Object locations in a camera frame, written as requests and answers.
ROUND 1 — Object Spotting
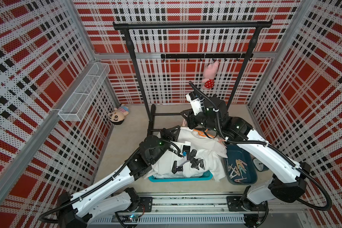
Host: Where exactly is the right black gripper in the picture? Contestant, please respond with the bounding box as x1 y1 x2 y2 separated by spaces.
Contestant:
181 108 221 134

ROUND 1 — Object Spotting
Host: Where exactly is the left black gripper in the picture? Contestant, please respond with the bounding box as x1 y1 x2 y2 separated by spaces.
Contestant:
150 125 181 164

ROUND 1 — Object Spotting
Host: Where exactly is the orange plastic hanger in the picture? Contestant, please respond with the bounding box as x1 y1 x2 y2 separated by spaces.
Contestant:
193 129 216 139

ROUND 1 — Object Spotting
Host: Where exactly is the white printed t-shirt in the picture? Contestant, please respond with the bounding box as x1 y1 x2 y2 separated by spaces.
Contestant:
145 127 227 181

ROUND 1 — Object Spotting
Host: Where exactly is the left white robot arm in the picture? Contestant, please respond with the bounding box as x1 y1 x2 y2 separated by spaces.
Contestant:
39 125 181 228

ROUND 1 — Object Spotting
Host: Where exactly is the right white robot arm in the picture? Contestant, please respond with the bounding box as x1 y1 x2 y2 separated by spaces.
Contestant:
181 82 333 211

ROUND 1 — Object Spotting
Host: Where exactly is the pink pig plush toy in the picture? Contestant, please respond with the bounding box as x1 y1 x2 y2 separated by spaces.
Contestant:
201 61 219 89

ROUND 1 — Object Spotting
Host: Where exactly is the teal flat tray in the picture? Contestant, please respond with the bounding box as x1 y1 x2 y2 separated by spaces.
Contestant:
148 171 213 182

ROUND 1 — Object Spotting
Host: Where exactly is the black-haired boy doll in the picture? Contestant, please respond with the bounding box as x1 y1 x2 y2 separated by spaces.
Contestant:
108 105 129 125

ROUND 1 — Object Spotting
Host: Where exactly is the dark teal clothespin bin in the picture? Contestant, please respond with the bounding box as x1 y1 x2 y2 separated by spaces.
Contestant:
223 144 257 185

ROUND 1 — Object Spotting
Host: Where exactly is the teal alarm clock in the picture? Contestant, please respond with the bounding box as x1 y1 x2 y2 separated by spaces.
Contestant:
253 158 265 172

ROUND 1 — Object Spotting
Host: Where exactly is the black clothes rack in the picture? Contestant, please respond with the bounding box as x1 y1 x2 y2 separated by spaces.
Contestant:
113 20 273 136

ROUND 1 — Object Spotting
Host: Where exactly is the black wall hook rail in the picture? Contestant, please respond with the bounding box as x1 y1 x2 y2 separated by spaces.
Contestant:
157 53 246 60

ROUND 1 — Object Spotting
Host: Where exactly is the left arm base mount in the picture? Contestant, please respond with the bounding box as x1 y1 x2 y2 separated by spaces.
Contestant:
119 197 153 212

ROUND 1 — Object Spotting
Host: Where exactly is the aluminium front rail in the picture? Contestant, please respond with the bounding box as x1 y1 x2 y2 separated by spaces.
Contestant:
89 193 312 228

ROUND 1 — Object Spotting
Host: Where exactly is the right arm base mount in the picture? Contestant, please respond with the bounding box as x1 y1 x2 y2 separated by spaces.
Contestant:
226 196 266 212

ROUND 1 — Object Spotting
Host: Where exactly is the white wire mesh basket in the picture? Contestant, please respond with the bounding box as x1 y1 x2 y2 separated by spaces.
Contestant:
59 62 110 122

